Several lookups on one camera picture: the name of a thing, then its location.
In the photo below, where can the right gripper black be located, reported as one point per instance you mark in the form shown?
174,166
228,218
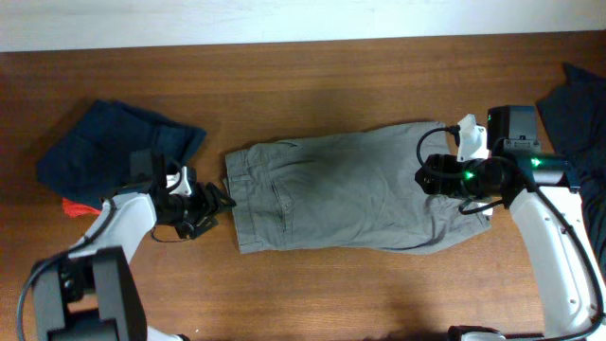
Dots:
433,185

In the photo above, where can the folded red garment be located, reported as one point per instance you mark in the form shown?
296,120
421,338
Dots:
74,210

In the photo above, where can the grey shorts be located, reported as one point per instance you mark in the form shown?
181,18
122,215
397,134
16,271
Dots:
347,190

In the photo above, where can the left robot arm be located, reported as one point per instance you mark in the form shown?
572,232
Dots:
87,292

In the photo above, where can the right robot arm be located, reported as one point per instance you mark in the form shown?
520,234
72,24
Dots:
543,199

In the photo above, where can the folded navy blue garment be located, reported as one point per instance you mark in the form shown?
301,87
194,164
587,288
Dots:
94,156

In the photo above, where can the dark teal garment pile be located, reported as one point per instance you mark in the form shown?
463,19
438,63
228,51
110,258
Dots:
574,118

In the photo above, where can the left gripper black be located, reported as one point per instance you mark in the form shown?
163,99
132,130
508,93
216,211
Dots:
209,204

